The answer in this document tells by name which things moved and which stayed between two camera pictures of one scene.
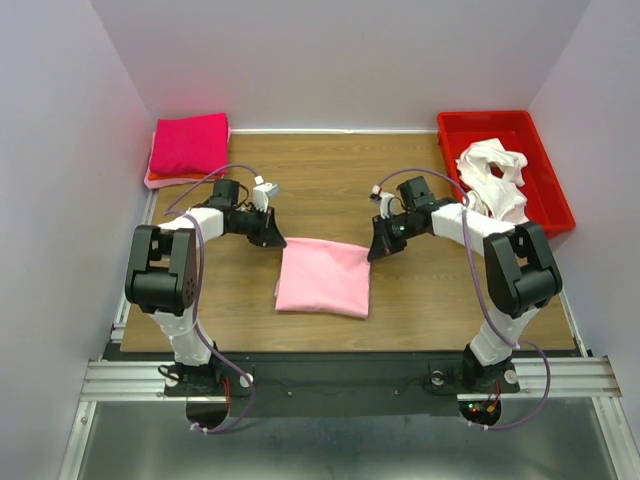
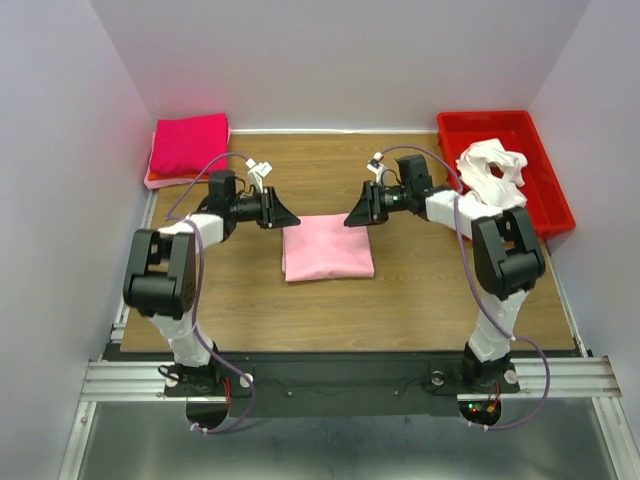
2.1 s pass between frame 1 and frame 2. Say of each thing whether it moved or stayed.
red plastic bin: stayed
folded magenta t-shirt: stayed
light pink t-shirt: moved
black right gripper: moved
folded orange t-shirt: stayed
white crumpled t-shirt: stayed
